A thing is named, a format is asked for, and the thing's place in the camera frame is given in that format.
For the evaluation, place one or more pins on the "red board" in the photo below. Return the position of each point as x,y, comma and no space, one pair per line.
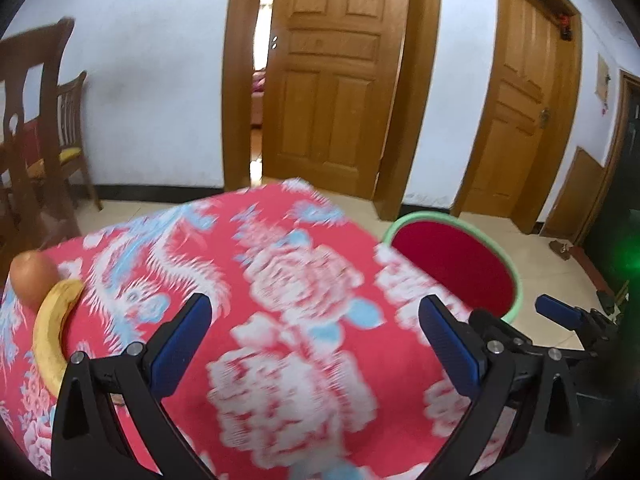
31,145

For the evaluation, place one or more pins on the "yellow banana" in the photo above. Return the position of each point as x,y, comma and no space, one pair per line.
47,330

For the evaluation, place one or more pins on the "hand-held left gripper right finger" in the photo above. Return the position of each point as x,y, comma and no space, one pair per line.
450,347

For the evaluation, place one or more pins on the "red floral tablecloth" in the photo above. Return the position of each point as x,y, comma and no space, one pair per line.
300,310

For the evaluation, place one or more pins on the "large wooden chair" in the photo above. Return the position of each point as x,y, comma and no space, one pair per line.
30,45

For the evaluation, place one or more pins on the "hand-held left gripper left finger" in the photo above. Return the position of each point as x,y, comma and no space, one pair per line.
180,350

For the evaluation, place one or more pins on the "red door ornament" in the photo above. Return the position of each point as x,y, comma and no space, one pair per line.
566,27

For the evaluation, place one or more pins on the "pink sofa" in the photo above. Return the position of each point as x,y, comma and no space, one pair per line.
257,100

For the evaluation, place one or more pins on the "red basin with green rim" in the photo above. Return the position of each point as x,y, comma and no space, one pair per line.
450,260

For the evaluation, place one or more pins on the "wooden board panel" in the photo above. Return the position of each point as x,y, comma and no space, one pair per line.
575,195

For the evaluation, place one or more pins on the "wooden door frame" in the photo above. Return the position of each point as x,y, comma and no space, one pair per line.
240,110
562,110

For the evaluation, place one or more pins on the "brown slipper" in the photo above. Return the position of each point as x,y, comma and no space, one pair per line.
560,250

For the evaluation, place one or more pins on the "apple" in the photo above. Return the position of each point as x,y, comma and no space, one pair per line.
32,277

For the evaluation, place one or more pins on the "closed wooden door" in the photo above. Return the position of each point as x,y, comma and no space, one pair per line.
515,135

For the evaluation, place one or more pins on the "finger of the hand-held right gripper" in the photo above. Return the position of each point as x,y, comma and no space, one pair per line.
557,310
500,325

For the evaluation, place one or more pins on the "beige wall board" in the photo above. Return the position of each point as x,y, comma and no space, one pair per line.
602,80

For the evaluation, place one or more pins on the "open wooden door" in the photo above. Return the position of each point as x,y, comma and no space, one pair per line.
325,110

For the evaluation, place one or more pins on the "wooden chair with cushion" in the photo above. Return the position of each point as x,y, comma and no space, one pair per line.
70,100

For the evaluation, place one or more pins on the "yellow seat cushion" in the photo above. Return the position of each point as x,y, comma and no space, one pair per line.
65,155

